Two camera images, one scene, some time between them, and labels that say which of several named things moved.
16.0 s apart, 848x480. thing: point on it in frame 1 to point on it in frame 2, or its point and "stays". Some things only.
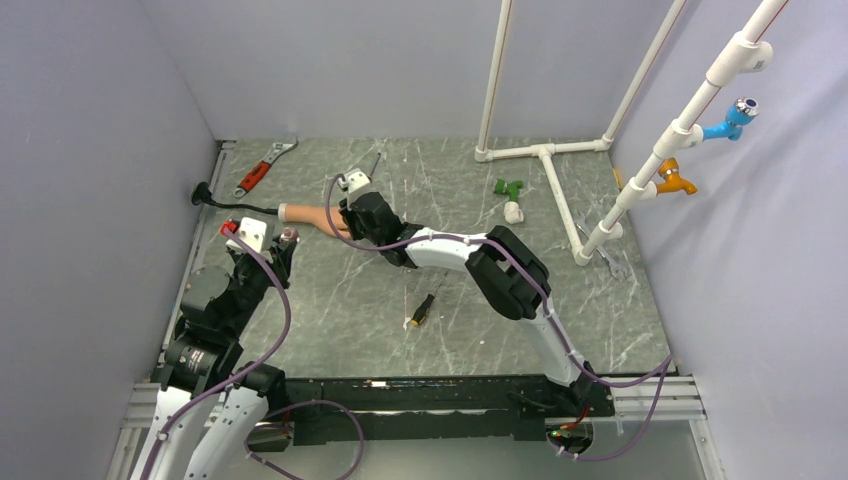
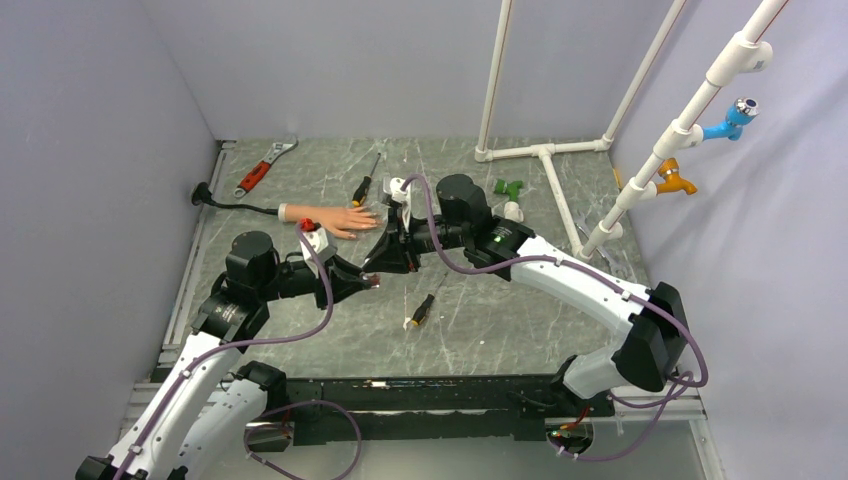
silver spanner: (615, 269) stays
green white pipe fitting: (513, 213) stays
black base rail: (502, 408) stays
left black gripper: (281, 251) to (343, 269)
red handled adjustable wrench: (254, 173) stays
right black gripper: (349, 214) to (408, 258)
